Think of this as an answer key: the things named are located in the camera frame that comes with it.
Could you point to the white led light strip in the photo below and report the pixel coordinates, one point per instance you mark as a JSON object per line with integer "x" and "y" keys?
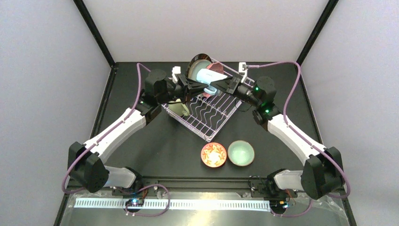
{"x": 174, "y": 204}

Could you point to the light blue mug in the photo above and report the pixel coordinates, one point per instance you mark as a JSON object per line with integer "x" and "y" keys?
{"x": 207, "y": 76}

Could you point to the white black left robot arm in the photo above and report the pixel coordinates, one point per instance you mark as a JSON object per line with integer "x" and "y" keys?
{"x": 86, "y": 162}

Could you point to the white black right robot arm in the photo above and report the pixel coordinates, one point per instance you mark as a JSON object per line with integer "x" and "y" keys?
{"x": 322, "y": 170}

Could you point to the black frame post left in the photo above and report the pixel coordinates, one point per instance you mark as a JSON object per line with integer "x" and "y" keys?
{"x": 85, "y": 14}

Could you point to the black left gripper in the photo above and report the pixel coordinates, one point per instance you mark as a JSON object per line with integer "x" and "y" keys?
{"x": 181, "y": 88}

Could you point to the pink dotted plate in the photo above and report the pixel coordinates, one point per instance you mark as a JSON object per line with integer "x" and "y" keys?
{"x": 216, "y": 67}

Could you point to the orange floral small bowl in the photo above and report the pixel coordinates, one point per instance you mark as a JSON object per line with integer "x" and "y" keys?
{"x": 213, "y": 155}

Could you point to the green flower plate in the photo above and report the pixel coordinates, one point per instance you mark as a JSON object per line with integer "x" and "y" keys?
{"x": 196, "y": 67}

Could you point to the black striped rim dinner plate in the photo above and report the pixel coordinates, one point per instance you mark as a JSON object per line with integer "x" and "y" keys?
{"x": 198, "y": 57}

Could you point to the black frame post right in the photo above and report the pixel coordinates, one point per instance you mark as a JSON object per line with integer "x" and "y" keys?
{"x": 322, "y": 20}

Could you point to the black frame post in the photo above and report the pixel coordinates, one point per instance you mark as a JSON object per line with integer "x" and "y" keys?
{"x": 322, "y": 20}
{"x": 85, "y": 14}

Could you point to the white wire dish rack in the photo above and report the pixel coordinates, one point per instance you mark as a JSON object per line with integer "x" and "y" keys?
{"x": 208, "y": 114}

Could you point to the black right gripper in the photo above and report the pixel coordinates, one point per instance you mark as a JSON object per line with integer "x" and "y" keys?
{"x": 233, "y": 85}

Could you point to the cream mug green handle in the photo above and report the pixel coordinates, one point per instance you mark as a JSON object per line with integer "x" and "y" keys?
{"x": 179, "y": 108}

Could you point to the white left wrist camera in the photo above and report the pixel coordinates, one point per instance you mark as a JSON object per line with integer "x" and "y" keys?
{"x": 176, "y": 70}

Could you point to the green glazed small bowl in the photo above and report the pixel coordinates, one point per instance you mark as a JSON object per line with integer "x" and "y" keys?
{"x": 241, "y": 153}

